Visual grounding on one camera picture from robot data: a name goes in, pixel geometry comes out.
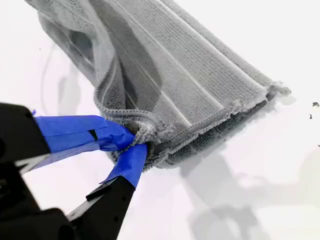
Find grey white-striped square towel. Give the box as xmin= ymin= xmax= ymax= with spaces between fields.
xmin=23 ymin=0 xmax=293 ymax=174

